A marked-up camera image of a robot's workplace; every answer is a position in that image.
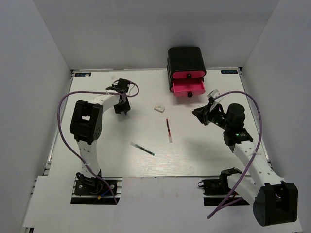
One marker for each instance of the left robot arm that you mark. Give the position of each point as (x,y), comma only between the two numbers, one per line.
(86,123)

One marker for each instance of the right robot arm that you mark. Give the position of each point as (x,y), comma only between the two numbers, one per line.
(273,200)

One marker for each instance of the red gel pen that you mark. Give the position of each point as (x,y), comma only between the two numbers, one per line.
(169,131)

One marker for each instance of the pink drawer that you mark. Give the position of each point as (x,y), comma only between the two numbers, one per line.
(188,74)
(187,87)

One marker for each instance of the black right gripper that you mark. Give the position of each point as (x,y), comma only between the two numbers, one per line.
(203,113)

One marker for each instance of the black drawer cabinet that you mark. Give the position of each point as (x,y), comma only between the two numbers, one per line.
(184,59)

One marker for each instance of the white eraser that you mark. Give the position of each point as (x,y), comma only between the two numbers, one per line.
(159,108)

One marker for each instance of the left logo sticker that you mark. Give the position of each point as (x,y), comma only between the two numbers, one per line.
(87,74)

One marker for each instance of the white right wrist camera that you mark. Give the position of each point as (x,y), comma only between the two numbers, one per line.
(214,98)

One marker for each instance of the logo sticker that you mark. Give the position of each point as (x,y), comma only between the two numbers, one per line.
(87,74)
(229,72)

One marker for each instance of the green gel pen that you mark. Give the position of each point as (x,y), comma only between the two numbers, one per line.
(142,148)

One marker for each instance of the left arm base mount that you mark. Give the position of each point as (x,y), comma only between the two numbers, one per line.
(92,191)

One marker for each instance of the pink top drawer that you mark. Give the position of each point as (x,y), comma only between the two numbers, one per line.
(188,74)

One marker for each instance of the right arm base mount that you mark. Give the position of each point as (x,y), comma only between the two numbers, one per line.
(215,189)

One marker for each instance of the right logo sticker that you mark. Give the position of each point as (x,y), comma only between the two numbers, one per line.
(229,72)

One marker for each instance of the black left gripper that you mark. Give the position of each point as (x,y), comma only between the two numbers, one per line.
(117,109)

